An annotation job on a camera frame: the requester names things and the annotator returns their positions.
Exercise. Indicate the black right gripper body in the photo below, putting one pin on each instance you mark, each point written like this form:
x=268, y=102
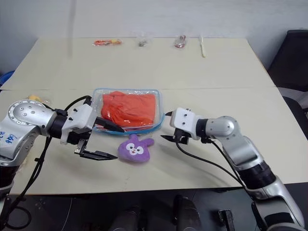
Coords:
x=182, y=137

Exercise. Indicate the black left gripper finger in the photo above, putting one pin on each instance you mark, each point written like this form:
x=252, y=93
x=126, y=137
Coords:
x=109, y=124
x=98, y=155

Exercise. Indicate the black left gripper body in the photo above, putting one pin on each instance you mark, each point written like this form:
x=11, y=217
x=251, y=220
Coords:
x=80, y=138

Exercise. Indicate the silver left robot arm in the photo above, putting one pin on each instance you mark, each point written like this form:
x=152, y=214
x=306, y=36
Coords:
x=24, y=115

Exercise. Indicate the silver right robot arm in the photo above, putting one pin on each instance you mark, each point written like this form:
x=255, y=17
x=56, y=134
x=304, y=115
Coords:
x=240, y=149

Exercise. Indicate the clear plastic zipper pouch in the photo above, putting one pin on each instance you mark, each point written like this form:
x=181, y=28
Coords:
x=158, y=106

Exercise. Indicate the orange cloth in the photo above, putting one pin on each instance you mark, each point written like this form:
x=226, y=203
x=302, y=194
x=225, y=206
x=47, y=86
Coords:
x=130, y=108

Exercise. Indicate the purple plush bunny toy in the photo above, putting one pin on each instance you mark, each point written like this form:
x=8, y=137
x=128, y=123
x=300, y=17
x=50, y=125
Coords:
x=134, y=150

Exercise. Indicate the yellow item in clear wrap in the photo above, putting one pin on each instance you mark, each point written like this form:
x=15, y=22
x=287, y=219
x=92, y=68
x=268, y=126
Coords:
x=34, y=98

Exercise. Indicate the clear bag with red item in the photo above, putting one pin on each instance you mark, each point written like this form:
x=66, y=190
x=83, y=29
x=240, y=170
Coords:
x=180, y=42

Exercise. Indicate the white plastic utensil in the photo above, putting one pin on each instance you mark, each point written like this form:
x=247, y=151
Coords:
x=203, y=48

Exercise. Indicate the dark rounded shape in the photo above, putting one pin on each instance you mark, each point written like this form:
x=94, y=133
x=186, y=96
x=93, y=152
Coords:
x=186, y=211

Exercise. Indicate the clear bag with dark bits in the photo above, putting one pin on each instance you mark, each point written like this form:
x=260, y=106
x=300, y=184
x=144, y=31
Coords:
x=142, y=40

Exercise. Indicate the orange yellow snack packet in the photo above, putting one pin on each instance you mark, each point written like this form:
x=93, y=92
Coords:
x=107, y=42

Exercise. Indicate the black ribbed block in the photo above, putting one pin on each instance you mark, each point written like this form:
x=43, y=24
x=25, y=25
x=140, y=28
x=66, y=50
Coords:
x=226, y=220

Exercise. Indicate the black chair seat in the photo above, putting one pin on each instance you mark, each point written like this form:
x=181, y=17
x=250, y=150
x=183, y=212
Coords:
x=297, y=113

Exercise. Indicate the black office chair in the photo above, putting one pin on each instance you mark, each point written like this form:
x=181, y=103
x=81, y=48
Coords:
x=292, y=60

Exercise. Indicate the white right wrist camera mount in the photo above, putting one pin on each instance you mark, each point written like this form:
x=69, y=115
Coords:
x=184, y=119

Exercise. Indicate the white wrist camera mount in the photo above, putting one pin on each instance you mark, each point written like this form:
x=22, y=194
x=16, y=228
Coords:
x=184, y=119
x=80, y=115

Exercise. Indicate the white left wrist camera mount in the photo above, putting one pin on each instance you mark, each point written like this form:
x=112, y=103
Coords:
x=80, y=115

